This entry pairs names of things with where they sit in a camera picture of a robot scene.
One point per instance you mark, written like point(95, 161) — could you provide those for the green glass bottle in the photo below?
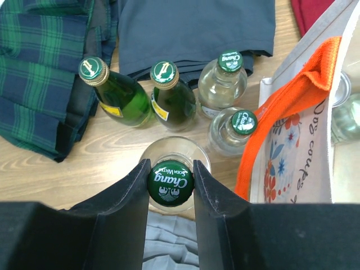
point(172, 101)
point(122, 98)

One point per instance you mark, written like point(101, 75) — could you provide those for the red folded cloth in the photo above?
point(307, 12)

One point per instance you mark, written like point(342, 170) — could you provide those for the clear soda water bottle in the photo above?
point(230, 130)
point(171, 182)
point(345, 121)
point(222, 83)

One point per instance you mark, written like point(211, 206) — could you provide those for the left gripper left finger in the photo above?
point(105, 231)

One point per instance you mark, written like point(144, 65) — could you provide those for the dark blue folded cloth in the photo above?
point(191, 34)

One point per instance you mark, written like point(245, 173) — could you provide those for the grey folded cloth left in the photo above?
point(170, 243)

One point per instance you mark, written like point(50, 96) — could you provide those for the green plaid cloth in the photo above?
point(45, 106)

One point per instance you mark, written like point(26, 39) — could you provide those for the red top drink can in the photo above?
point(343, 91)

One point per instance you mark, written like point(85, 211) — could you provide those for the beige canvas bag orange handles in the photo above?
point(289, 158)

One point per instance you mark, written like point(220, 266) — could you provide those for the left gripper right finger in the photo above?
point(233, 233)

